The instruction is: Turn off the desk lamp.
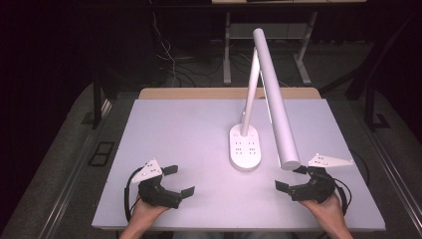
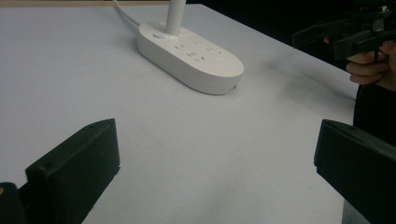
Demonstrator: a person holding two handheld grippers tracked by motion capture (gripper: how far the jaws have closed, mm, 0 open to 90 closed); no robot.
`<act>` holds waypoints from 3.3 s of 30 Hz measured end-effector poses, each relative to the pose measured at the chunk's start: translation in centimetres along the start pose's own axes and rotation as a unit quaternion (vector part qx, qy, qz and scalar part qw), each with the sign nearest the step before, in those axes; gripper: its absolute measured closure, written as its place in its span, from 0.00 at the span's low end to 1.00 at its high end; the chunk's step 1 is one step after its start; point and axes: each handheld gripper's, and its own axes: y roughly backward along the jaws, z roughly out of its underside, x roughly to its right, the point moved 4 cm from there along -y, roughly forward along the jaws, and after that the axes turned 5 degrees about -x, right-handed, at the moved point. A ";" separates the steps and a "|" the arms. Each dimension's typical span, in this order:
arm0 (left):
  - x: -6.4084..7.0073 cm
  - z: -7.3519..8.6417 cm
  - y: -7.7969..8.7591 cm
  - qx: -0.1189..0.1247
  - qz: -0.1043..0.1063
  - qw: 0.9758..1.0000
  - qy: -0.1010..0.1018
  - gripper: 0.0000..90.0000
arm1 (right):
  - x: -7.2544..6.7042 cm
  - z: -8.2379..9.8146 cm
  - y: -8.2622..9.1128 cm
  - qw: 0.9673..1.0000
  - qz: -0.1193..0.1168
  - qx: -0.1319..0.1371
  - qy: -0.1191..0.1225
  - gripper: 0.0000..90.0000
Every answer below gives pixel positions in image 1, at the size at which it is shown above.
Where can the black floor outlet frame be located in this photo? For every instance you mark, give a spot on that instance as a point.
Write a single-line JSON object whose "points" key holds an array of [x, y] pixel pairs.
{"points": [[101, 153]]}

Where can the person's right hand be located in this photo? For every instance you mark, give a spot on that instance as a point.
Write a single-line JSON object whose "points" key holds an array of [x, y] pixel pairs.
{"points": [[328, 209]]}

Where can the white table mat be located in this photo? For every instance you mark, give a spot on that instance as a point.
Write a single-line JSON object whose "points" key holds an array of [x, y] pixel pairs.
{"points": [[192, 139]]}

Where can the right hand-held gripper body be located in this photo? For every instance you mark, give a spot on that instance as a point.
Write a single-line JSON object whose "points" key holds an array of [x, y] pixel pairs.
{"points": [[318, 187]]}

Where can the black metal stand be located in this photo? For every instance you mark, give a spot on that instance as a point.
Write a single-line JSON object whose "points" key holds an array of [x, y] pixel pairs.
{"points": [[97, 103], [371, 109]]}

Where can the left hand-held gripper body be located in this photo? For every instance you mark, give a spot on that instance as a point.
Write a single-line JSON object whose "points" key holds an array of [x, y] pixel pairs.
{"points": [[156, 194]]}

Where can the white desk lamp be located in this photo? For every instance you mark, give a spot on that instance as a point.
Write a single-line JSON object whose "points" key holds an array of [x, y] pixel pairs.
{"points": [[274, 109]]}

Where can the person's left hand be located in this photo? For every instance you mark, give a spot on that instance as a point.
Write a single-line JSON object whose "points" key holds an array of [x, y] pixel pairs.
{"points": [[144, 214]]}

